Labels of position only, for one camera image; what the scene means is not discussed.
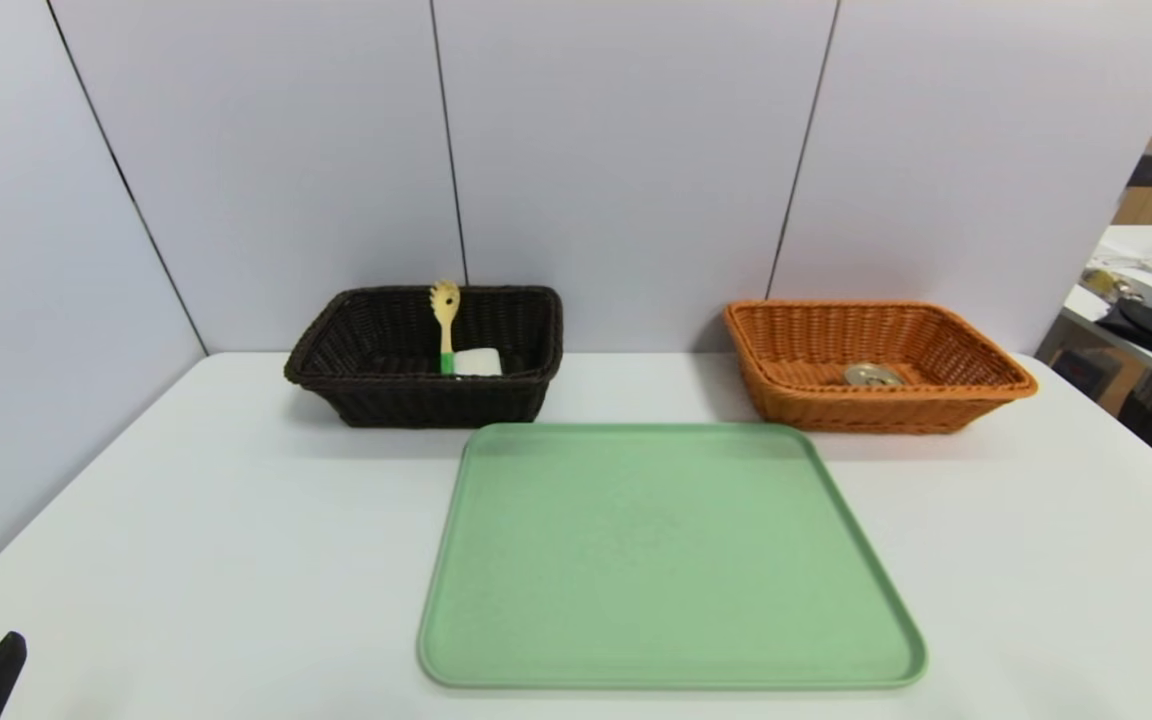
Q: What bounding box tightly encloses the orange wicker basket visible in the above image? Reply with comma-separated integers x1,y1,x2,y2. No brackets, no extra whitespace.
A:
723,300,1039,435

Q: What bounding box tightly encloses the small tin can pull tab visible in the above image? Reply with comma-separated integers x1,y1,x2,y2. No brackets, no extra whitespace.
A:
842,362,906,388

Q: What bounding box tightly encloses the white background table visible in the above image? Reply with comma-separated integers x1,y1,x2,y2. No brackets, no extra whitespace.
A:
1061,224,1152,394

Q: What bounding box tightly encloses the light green plastic tray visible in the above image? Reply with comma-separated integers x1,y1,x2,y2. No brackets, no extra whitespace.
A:
417,421,929,691

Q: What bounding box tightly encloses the dark brown wicker basket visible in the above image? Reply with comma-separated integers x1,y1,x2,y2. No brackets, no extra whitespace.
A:
283,284,565,429

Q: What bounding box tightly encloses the brown box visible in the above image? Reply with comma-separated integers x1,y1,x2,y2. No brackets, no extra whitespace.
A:
1036,318,1149,417

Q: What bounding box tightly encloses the yellow pasta spoon green handle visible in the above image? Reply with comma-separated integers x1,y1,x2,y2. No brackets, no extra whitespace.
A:
429,280,462,377

